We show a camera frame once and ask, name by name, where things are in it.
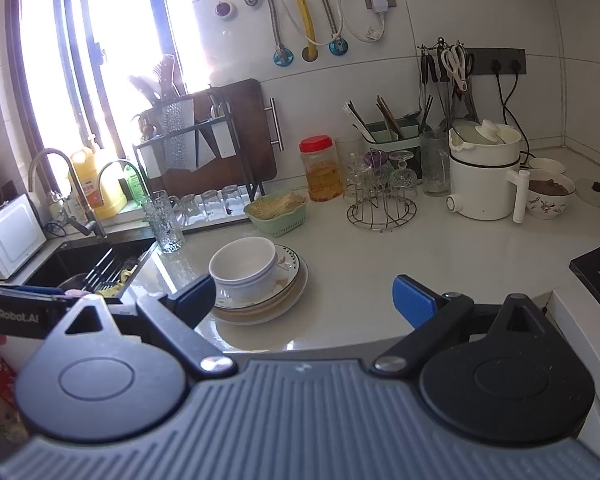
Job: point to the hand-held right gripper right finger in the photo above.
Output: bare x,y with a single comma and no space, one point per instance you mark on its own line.
414,300

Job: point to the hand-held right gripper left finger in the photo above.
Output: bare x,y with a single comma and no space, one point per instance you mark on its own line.
195,301

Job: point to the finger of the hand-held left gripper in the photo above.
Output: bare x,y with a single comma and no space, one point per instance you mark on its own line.
30,289

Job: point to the white ceramic bowl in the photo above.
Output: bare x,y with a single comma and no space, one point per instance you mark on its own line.
242,260

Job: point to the large flower print plate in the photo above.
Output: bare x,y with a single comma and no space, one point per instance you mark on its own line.
260,316

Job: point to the deer print plate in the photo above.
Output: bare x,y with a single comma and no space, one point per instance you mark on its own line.
286,260

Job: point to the black sink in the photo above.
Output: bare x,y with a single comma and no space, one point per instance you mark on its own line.
65,262

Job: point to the white countertop appliance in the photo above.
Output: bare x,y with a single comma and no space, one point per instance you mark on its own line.
10,237

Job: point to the red printed clothing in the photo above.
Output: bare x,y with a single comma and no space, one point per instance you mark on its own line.
2,377

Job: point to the black sink dish rack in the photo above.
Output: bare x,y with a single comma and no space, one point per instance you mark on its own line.
105,270

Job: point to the textured glass mug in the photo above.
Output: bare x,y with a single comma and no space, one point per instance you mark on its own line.
164,222

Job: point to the green basket of sprouts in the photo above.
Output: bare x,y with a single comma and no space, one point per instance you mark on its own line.
275,215

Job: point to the yellow detergent bottle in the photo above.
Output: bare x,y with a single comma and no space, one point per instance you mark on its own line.
97,185

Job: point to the cut crystal goblet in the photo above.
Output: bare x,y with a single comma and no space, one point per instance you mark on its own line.
404,175

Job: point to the green bottle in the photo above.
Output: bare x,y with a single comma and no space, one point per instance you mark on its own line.
135,185

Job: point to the tall steel faucet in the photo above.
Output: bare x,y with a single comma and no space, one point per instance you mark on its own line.
42,157

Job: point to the clear drinking glass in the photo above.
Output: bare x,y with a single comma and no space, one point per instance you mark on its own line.
357,177

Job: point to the white electric cooking pot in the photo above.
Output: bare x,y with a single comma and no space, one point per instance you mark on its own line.
485,185

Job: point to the textured glass pitcher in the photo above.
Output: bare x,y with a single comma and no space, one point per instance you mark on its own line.
435,165

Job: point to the small steel faucet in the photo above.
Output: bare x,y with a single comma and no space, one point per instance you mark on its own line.
115,164

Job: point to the green utensil holder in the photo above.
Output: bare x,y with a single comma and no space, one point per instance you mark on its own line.
412,145

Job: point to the red lid plastic jar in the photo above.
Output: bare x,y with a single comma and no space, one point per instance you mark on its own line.
321,172

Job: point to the tall clear glass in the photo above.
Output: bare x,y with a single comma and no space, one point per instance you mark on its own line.
349,145

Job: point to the patterned bowl with brown food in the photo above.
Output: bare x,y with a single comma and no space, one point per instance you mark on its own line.
550,192

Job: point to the black knife rack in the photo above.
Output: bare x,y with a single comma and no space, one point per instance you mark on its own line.
200,125

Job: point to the textured cutlery holder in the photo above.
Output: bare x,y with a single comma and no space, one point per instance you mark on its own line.
177,122

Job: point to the wooden cutting board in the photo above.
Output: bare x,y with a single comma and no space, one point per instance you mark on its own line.
247,125

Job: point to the wooden chopsticks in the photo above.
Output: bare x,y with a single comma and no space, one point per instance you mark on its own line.
389,117

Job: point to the black induction cooktop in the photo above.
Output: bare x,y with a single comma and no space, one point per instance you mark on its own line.
597,270

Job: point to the dark chopsticks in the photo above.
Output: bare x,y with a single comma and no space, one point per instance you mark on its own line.
426,112

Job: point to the small white bowl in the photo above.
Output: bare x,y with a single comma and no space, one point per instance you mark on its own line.
547,165

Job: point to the glass pot lid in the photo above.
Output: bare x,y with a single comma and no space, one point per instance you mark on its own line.
597,192

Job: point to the hanging utensil rack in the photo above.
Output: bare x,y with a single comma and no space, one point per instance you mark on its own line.
430,72

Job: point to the dark framed window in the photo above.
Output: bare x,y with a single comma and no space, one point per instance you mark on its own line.
75,60

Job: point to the blue pipe flange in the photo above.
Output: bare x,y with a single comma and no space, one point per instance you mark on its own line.
282,57
339,47

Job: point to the dark wall outlet strip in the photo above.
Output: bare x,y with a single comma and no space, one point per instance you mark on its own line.
505,57

